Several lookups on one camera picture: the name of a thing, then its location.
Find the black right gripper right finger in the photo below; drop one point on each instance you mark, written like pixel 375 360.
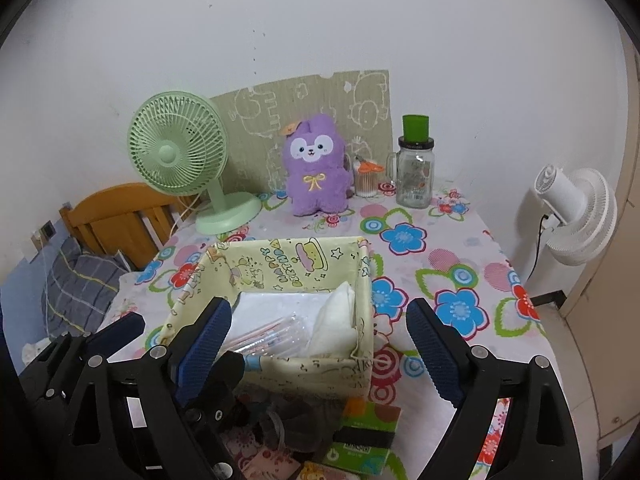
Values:
pixel 538 440

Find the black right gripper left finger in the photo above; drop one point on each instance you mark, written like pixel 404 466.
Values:
pixel 159 416

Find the pink wet wipes pack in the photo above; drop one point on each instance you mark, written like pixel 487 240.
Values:
pixel 271 465

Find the clear plastic packet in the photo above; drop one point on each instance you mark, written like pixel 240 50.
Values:
pixel 282 338

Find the green orange tissue pack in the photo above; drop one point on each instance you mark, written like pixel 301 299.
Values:
pixel 366 431

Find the white cloth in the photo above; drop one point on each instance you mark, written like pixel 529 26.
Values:
pixel 334 334

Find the grey plaid pillow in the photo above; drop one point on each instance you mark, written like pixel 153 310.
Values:
pixel 80 287

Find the yellow cartoon packet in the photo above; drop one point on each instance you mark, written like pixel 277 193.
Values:
pixel 314 471

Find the yellow cartoon fabric box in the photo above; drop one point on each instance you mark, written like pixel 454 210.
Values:
pixel 263 280

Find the floral tablecloth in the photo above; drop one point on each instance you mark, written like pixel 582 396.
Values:
pixel 442 254

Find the white standing fan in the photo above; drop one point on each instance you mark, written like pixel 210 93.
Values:
pixel 583 213

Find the green desk fan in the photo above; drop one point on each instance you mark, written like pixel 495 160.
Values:
pixel 178 144

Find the purple plush toy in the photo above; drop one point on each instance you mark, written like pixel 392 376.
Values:
pixel 313 156

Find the glass jar green lid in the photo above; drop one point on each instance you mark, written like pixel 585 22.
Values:
pixel 411 168

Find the toothpick holder with carrot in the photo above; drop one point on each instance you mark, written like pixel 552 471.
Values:
pixel 367 174

